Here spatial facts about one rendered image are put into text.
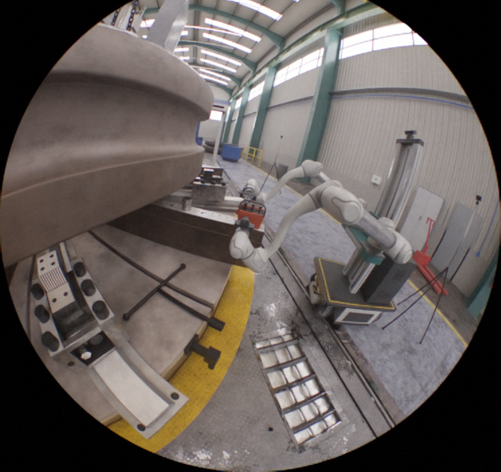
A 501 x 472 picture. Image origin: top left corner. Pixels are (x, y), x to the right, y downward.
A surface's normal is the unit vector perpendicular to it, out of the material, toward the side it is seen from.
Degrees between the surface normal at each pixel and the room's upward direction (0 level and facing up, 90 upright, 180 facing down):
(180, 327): 0
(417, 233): 90
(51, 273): 90
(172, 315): 0
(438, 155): 90
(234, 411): 0
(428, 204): 90
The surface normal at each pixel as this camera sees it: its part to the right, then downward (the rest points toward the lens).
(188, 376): 0.22, -0.88
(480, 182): -0.93, -0.06
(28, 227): 0.85, 0.38
